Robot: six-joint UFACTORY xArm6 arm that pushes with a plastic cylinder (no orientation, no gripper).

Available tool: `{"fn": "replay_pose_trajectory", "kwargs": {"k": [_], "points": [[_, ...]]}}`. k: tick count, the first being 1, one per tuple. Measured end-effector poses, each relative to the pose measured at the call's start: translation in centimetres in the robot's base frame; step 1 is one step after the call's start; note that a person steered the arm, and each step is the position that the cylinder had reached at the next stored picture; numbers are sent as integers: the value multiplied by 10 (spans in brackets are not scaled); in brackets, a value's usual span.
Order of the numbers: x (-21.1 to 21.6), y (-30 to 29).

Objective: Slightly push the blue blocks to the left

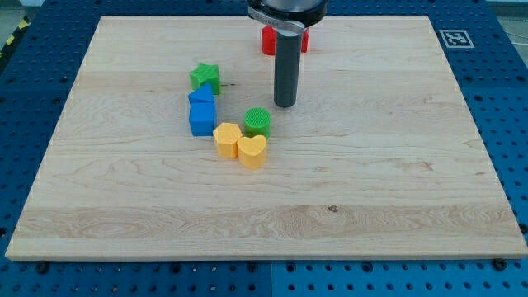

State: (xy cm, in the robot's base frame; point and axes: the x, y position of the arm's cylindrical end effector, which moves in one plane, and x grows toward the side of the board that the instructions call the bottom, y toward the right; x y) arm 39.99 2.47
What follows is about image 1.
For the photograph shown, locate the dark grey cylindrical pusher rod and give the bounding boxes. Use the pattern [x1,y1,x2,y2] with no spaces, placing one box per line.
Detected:
[274,30,302,108]

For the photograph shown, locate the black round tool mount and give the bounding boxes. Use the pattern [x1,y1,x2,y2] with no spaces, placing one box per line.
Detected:
[247,0,328,35]

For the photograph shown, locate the red block right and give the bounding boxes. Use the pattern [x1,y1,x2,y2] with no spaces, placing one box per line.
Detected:
[301,29,309,53]

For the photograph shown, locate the red block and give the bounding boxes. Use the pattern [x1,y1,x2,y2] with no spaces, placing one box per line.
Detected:
[261,26,276,56]
[301,29,309,53]

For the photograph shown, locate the red block left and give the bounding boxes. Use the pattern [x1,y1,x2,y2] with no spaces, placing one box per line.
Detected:
[261,26,276,56]

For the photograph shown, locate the green cylinder block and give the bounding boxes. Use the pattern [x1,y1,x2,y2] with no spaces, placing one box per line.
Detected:
[244,107,271,138]

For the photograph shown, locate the green star block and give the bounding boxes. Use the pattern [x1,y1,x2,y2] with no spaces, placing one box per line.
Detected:
[190,63,221,95]

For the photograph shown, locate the blue triangle block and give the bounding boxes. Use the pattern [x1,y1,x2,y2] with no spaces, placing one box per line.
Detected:
[187,83,215,105]

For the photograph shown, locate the blue cube block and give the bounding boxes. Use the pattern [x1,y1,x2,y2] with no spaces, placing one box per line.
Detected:
[189,102,216,136]

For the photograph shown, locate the yellow hexagon block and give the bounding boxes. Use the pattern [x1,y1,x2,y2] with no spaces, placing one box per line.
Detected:
[213,122,243,159]

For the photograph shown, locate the yellow heart block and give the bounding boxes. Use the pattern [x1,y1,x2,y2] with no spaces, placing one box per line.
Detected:
[237,135,267,170]

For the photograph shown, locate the wooden board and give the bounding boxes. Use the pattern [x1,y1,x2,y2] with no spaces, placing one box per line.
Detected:
[6,16,527,261]

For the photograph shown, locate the white fiducial marker tag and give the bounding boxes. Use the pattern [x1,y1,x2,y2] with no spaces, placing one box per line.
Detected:
[439,29,474,49]

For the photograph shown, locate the yellow black hazard tape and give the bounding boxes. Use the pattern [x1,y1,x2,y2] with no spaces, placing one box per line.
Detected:
[1,16,31,59]

